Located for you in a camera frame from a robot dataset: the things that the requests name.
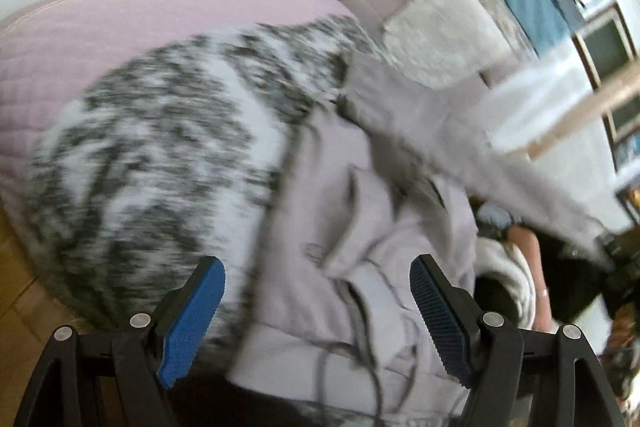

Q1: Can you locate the light grey zip jacket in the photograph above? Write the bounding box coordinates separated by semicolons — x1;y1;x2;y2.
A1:
228;53;603;424

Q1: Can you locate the white fleece garment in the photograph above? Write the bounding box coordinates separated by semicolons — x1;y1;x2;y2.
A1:
474;236;537;329

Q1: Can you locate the grey floral bed sheet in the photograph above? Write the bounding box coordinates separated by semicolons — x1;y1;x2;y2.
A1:
26;15;382;371

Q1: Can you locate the white lace cover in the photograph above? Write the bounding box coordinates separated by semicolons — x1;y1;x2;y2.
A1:
383;0;521;89

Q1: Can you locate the pink quilted mattress pad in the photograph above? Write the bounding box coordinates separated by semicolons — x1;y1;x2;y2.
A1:
0;0;359;168

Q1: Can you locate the black cable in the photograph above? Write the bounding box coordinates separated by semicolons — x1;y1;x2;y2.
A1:
309;275;426;427

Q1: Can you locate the framed wall picture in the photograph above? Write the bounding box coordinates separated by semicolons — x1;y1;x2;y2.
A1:
573;3;639;146

